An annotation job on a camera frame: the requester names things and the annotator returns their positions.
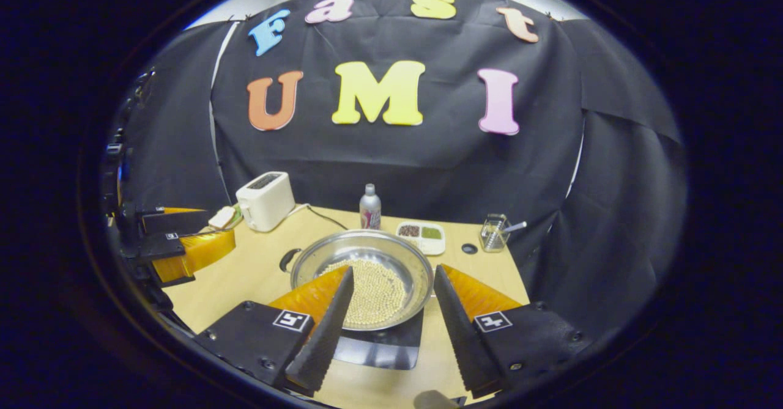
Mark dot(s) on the black table grommet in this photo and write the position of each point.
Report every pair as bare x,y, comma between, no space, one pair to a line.
469,249

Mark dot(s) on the small pale green tray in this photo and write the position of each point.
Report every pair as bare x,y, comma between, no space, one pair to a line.
237,218

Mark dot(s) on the black induction cooktop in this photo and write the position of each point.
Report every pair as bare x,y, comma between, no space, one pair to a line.
379,348

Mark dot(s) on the pile of soybeans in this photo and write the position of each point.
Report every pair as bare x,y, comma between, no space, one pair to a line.
379,293

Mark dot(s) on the white toaster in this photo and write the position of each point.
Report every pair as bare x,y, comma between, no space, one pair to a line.
266,204

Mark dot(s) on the white divided bean tray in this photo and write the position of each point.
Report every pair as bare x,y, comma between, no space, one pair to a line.
431,244

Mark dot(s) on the stainless steel pot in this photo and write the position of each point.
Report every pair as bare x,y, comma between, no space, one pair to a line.
367,247

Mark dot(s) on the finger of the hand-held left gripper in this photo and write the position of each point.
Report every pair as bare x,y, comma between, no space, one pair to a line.
177,221
202,253

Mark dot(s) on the silver drink bottle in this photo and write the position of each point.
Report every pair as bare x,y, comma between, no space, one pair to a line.
370,210

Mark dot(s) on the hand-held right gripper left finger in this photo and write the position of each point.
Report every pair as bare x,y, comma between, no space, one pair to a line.
321,342

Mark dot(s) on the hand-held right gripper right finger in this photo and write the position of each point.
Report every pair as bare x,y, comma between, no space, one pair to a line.
465,335

